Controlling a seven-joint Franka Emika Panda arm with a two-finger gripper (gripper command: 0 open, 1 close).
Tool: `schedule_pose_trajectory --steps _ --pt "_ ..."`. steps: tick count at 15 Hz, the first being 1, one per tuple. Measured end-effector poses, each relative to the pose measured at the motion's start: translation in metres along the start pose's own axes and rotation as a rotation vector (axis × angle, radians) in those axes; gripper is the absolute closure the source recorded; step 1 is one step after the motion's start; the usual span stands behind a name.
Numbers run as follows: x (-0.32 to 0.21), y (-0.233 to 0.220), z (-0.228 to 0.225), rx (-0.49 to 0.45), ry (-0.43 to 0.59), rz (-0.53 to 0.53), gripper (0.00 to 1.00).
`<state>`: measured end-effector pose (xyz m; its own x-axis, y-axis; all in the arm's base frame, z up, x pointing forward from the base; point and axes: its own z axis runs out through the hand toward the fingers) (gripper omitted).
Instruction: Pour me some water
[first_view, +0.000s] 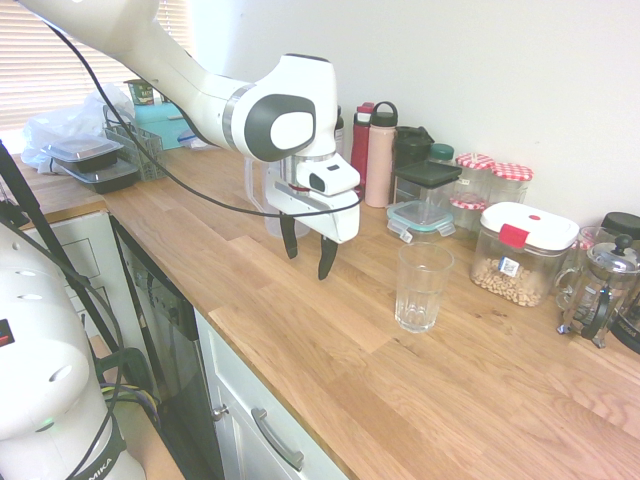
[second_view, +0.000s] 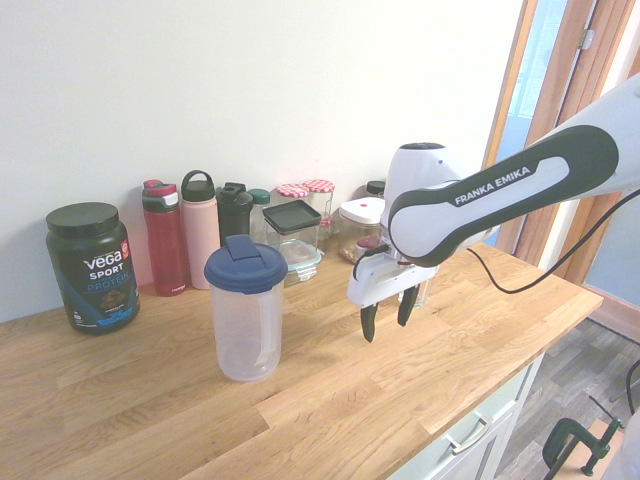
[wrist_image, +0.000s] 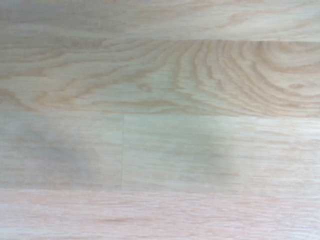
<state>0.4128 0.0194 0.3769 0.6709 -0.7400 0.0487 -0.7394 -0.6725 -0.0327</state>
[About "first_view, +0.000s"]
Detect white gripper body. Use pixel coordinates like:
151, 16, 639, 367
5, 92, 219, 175
264, 167, 362, 245

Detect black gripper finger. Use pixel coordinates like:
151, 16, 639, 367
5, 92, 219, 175
317, 236, 339, 282
279, 213, 300, 260

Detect clear pitcher with blue lid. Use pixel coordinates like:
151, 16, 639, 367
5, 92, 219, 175
243, 158, 311, 239

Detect red water bottle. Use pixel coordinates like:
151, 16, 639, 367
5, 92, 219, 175
349, 101, 377, 197

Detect pink bottle with black cap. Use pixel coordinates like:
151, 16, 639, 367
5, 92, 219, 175
363, 100, 401, 209

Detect black Vega protein tub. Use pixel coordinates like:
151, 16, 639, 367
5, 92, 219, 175
333, 104, 347, 161

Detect glass container with teal lid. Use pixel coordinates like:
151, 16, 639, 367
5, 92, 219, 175
385, 199, 458, 245

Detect black shaker bottle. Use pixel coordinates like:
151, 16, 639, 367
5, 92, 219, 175
393, 125, 435, 172

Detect clear drinking glass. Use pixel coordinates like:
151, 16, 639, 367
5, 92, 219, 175
394, 241, 456, 335

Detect square container with black lid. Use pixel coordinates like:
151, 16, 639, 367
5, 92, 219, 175
391, 160, 464, 224

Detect clear jar with green lid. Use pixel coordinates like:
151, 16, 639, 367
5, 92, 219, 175
428, 142, 457, 169

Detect clear zip bag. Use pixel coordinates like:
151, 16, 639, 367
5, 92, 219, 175
176, 128, 212, 152

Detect small jar red checkered lid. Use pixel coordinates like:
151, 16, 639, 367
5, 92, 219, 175
448, 195, 489, 237

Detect white cabinet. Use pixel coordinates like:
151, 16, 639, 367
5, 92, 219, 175
13, 209, 147, 362
191, 306, 347, 480

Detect jar with red checkered lid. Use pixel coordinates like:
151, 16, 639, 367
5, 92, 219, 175
490, 161, 536, 207
454, 151, 497, 202

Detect black dishwasher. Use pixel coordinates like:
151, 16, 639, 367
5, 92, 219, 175
110, 214, 224, 480

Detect grey cutlery basket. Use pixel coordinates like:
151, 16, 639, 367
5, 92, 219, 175
102, 121, 171, 183

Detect teal box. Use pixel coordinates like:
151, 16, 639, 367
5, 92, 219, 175
133, 99, 197, 152

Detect black takeout container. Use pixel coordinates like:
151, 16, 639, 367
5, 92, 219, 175
58, 158, 142, 196
40, 134, 124, 174

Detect cereal container with white lid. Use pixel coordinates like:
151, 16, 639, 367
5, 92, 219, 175
469, 201, 582, 309

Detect green paper cup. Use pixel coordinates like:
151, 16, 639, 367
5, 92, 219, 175
123, 78, 164, 108

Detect black stand pole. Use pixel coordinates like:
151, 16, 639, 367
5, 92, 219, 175
0, 139, 122, 352

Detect white plastic bag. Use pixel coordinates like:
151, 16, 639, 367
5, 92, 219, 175
20, 81, 137, 174

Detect chrome glass French press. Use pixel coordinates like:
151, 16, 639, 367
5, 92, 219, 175
554, 233, 640, 349

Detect jar with black lid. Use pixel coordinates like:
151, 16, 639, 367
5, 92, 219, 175
599, 211, 640, 242

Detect window blinds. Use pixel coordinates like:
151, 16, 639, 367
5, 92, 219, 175
0, 0, 194, 134

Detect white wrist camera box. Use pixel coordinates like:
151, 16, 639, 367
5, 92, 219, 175
294, 157, 362, 197

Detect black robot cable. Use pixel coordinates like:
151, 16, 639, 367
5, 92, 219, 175
37, 13, 364, 218

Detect metal drawer handle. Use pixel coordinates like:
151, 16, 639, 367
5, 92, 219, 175
250, 406, 306, 472

